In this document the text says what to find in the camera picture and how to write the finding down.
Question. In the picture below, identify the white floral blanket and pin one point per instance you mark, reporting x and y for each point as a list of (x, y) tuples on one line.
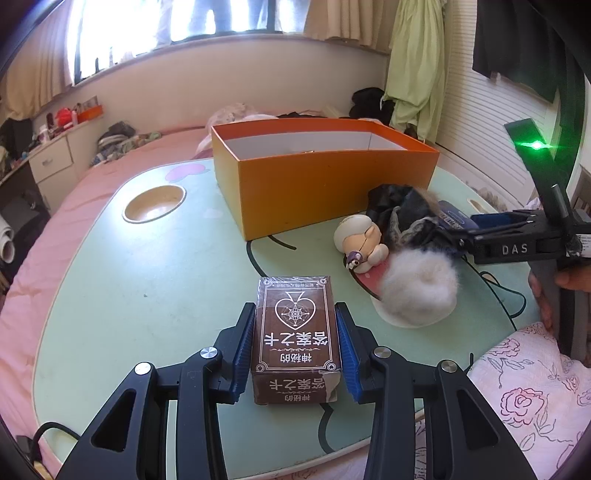
[(521, 392)]

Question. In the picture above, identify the cream curtain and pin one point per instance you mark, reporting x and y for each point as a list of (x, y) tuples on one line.
[(32, 78), (346, 23)]

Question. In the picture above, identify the red container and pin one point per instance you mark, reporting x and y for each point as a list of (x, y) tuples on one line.
[(64, 117)]

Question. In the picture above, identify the white desk with drawer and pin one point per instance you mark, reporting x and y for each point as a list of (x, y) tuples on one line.
[(53, 159)]

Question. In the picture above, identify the blue box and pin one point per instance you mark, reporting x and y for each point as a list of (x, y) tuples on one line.
[(455, 214)]

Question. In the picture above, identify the grey fluffy cloth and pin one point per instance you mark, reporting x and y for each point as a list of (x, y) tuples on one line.
[(489, 196)]

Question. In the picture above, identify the black shiny lace-trimmed garment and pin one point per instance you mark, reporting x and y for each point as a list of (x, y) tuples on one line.
[(392, 203)]

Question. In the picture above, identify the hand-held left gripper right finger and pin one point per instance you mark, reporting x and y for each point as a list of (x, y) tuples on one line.
[(347, 355)]

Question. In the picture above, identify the beige doll figurine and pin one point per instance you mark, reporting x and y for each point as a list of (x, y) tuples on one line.
[(358, 235)]

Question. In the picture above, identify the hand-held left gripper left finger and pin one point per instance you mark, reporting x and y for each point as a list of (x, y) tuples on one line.
[(242, 355)]

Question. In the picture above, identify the person's right hand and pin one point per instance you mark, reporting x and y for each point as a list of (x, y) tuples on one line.
[(542, 300)]

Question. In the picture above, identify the white paper roll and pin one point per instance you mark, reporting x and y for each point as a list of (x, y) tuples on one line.
[(7, 247)]

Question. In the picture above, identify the grey-green clothes pile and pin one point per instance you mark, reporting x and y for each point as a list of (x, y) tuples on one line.
[(120, 138)]

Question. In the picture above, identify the brown card box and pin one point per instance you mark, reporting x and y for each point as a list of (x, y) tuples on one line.
[(295, 323)]

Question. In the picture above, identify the pink bed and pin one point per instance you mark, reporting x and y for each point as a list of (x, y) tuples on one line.
[(78, 198)]

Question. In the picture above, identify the orange tray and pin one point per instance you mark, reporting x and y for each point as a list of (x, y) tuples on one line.
[(91, 114)]

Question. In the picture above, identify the black bag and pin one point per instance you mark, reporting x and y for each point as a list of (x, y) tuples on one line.
[(23, 221)]

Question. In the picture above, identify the pink floral quilt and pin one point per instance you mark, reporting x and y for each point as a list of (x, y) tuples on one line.
[(231, 113)]

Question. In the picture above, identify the orange cardboard box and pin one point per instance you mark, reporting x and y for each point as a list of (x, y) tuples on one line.
[(323, 184)]

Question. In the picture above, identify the green cartoon desktop table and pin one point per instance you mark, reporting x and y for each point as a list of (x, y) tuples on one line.
[(161, 286)]

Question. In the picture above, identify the black hanging garment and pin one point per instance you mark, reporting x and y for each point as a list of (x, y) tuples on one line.
[(517, 41)]

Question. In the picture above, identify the light green hanging cloth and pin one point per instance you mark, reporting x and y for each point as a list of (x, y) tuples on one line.
[(415, 69)]

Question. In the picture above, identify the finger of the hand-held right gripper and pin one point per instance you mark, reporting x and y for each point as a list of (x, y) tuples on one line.
[(494, 220), (461, 240)]

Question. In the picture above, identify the black clothes pile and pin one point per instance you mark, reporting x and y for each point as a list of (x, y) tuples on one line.
[(369, 104)]

